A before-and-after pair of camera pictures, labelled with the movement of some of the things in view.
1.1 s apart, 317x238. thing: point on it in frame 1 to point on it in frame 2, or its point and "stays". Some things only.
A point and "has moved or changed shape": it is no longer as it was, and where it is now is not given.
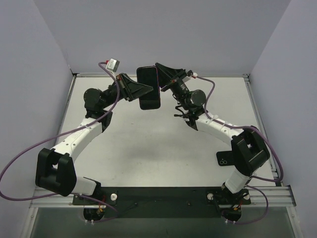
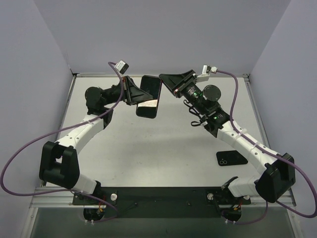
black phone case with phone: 148,76 has moved or changed shape
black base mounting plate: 162,202 stays
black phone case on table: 225,158 stays
